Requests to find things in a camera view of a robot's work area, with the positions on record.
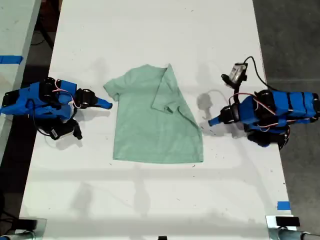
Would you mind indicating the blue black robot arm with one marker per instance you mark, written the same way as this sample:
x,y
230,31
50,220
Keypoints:
x,y
35,102
287,107

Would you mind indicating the black box on bracket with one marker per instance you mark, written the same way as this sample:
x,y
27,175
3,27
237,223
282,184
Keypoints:
x,y
287,221

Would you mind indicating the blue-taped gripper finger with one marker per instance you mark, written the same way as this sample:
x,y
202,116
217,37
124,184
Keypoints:
x,y
215,120
104,101
105,106
215,123

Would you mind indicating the grey metal pipe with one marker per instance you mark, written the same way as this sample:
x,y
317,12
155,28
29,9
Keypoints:
x,y
17,236
297,235

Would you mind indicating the small blue tape square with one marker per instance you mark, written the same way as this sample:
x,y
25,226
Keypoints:
x,y
283,205

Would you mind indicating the pale green T-shirt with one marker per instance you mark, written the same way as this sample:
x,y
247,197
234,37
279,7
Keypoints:
x,y
150,140

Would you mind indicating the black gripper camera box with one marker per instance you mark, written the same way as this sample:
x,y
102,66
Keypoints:
x,y
62,131
237,72

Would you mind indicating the pale side table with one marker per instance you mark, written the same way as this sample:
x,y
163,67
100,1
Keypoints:
x,y
15,30

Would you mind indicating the long blue tape strip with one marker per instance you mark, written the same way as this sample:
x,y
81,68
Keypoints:
x,y
11,59

